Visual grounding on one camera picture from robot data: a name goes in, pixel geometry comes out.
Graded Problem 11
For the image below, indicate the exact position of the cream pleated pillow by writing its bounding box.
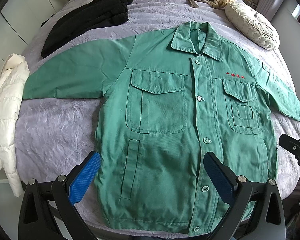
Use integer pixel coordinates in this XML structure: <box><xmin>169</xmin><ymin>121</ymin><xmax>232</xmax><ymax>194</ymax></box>
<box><xmin>224</xmin><ymin>2</ymin><xmax>280</xmax><ymax>50</ymax></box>

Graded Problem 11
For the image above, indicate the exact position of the white wardrobe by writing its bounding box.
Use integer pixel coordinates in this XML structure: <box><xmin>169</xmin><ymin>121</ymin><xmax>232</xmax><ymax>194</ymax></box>
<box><xmin>0</xmin><ymin>0</ymin><xmax>67</xmax><ymax>73</ymax></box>

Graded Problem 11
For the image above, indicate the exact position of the white puffer jacket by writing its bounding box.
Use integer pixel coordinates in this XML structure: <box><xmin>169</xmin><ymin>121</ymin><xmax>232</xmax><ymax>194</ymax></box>
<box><xmin>0</xmin><ymin>54</ymin><xmax>30</xmax><ymax>197</ymax></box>

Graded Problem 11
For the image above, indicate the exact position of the green work jacket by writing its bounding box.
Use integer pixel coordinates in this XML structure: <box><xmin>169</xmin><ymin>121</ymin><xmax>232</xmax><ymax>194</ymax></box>
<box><xmin>23</xmin><ymin>22</ymin><xmax>300</xmax><ymax>236</ymax></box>

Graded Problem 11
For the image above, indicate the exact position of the black folded garment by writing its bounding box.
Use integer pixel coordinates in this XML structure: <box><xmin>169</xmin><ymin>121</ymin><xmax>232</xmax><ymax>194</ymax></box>
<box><xmin>41</xmin><ymin>0</ymin><xmax>133</xmax><ymax>58</ymax></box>

